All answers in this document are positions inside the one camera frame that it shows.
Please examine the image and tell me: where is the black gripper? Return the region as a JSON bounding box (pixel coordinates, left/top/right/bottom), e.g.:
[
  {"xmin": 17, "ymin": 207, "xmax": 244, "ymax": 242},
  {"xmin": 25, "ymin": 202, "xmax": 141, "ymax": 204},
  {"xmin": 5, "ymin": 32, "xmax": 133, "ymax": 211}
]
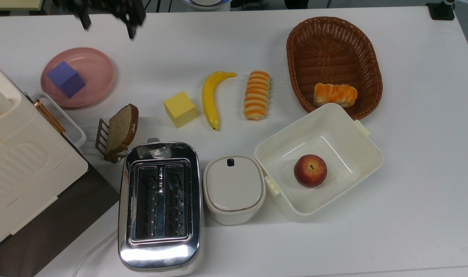
[{"xmin": 60, "ymin": 0, "xmax": 147, "ymax": 40}]

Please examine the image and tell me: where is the yellow cube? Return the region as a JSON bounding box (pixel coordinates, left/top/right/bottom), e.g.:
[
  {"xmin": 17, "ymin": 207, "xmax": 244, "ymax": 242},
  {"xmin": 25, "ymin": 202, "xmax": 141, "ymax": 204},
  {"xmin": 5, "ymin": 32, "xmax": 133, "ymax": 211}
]
[{"xmin": 163, "ymin": 91, "xmax": 198, "ymax": 129}]

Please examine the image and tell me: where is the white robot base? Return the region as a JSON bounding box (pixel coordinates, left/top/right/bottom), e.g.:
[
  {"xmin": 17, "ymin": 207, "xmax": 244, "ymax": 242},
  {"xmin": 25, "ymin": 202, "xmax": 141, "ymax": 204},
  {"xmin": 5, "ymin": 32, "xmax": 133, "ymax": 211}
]
[{"xmin": 182, "ymin": 0, "xmax": 232, "ymax": 11}]

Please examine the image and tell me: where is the purple cube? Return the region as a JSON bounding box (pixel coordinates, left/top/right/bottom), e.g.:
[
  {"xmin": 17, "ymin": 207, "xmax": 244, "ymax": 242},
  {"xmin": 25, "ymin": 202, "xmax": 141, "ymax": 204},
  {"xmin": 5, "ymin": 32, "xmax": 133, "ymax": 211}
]
[{"xmin": 46, "ymin": 60, "xmax": 86, "ymax": 99}]

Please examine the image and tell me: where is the pink plate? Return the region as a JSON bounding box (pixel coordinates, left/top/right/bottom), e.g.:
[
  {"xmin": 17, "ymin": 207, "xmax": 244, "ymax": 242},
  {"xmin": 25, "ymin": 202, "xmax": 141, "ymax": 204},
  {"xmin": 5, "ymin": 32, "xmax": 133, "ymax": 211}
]
[{"xmin": 40, "ymin": 47, "xmax": 115, "ymax": 110}]

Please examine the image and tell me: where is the beige desk top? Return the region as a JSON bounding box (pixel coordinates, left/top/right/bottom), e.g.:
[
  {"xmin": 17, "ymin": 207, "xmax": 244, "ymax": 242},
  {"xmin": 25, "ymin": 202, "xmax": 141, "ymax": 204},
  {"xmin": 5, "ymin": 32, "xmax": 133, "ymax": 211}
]
[{"xmin": 0, "ymin": 0, "xmax": 42, "ymax": 12}]

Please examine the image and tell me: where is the brown bread slice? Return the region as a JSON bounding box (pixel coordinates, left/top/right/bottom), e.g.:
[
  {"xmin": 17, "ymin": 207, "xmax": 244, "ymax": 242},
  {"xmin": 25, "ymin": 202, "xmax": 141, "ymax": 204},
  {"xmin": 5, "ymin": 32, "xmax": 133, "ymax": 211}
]
[{"xmin": 104, "ymin": 103, "xmax": 139, "ymax": 162}]

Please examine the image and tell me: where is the copper latch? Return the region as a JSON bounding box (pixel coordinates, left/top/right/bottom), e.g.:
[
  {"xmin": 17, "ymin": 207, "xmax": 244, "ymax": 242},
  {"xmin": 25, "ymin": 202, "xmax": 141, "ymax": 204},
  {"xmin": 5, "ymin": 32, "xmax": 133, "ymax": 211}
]
[{"xmin": 33, "ymin": 99, "xmax": 67, "ymax": 135}]

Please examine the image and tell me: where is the metal toast rack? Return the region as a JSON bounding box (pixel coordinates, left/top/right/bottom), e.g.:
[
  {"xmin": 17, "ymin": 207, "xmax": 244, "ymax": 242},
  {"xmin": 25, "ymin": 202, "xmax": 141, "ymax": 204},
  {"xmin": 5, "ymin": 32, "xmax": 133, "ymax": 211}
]
[{"xmin": 95, "ymin": 118, "xmax": 129, "ymax": 164}]

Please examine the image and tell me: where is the yellow banana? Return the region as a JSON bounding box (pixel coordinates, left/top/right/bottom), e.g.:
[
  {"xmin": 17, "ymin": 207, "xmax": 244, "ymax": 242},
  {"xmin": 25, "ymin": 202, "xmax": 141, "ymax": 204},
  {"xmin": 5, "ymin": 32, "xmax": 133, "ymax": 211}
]
[{"xmin": 201, "ymin": 70, "xmax": 238, "ymax": 132}]

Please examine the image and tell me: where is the cream plastic storage box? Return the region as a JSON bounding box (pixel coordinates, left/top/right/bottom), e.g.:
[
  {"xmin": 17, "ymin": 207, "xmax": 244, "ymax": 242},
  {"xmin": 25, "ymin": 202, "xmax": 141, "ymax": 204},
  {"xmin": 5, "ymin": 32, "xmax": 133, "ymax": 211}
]
[{"xmin": 0, "ymin": 57, "xmax": 89, "ymax": 253}]

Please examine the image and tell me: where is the orange striped bread roll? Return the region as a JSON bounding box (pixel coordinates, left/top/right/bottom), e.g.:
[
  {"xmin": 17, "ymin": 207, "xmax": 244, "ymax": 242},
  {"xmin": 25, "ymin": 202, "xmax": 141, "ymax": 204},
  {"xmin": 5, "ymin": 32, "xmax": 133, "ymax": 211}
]
[{"xmin": 243, "ymin": 70, "xmax": 271, "ymax": 121}]

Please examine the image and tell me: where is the small white lidded bin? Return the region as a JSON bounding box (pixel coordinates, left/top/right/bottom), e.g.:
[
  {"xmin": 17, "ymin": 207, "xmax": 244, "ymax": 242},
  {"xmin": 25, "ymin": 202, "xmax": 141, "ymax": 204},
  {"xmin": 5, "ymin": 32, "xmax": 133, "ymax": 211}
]
[{"xmin": 202, "ymin": 154, "xmax": 266, "ymax": 226}]

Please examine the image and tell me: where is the brown wicker basket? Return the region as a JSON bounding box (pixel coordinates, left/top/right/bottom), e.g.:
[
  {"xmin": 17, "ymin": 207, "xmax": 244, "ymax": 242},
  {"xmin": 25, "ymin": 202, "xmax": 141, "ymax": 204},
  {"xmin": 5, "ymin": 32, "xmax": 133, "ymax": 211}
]
[{"xmin": 286, "ymin": 16, "xmax": 384, "ymax": 121}]

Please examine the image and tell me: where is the orange glazed bread loaf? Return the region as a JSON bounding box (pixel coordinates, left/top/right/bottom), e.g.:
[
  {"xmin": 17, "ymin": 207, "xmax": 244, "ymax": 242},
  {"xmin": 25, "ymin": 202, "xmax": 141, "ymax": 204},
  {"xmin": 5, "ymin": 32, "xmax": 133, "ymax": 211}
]
[{"xmin": 313, "ymin": 82, "xmax": 358, "ymax": 109}]

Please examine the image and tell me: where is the silver two-slot toaster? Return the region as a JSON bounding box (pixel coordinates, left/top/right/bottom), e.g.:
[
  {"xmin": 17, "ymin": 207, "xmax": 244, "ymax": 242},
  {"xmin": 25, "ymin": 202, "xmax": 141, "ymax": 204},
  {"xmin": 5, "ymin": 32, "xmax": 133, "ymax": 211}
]
[{"xmin": 117, "ymin": 137, "xmax": 204, "ymax": 277}]

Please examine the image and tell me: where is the red apple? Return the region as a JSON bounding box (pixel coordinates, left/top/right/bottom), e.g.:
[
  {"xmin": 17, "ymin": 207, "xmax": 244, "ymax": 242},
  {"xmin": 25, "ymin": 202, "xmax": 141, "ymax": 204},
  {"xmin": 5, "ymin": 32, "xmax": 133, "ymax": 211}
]
[{"xmin": 293, "ymin": 154, "xmax": 328, "ymax": 189}]

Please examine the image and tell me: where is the white plastic open box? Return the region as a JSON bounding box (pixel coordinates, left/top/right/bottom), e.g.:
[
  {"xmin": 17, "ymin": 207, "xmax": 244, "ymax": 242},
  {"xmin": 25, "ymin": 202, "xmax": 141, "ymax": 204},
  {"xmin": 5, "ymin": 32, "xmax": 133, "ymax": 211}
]
[{"xmin": 254, "ymin": 102, "xmax": 384, "ymax": 222}]

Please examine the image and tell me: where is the black table clamp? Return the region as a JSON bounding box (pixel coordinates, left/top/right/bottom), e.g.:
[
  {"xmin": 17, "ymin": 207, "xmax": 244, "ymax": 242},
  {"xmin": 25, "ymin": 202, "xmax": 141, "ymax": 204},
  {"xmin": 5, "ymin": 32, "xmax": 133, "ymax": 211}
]
[{"xmin": 426, "ymin": 0, "xmax": 456, "ymax": 21}]

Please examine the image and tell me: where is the white cabinet door handle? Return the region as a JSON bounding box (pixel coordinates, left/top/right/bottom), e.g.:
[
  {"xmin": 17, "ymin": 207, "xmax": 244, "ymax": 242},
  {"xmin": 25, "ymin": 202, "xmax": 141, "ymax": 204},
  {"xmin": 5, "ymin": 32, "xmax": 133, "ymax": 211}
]
[{"xmin": 30, "ymin": 92, "xmax": 87, "ymax": 149}]

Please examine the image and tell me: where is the white toaster cable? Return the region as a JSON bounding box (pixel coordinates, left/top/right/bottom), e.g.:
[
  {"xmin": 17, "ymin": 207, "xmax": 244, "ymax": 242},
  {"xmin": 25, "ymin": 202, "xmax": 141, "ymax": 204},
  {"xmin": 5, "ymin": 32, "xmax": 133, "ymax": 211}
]
[{"xmin": 71, "ymin": 229, "xmax": 119, "ymax": 277}]

